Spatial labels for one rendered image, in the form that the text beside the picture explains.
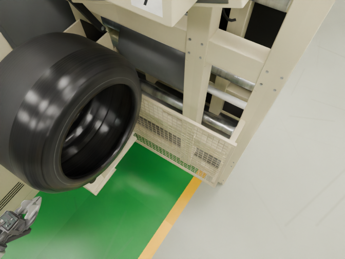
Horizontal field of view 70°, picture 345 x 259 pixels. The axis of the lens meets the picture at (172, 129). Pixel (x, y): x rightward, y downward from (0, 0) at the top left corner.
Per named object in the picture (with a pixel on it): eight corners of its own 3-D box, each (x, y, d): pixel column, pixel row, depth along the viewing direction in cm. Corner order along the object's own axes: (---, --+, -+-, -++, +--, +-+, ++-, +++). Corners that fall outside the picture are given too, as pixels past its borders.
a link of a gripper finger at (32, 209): (40, 198, 96) (22, 219, 93) (47, 201, 102) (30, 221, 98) (35, 193, 97) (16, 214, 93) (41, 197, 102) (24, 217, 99)
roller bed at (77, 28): (79, 75, 148) (58, 35, 122) (95, 60, 154) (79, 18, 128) (104, 89, 143) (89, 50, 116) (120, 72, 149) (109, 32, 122)
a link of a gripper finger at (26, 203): (35, 193, 97) (16, 214, 93) (41, 197, 102) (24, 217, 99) (29, 189, 98) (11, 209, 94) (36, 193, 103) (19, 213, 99)
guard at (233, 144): (115, 129, 198) (88, 69, 137) (116, 128, 199) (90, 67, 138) (214, 188, 175) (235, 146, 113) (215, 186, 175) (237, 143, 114)
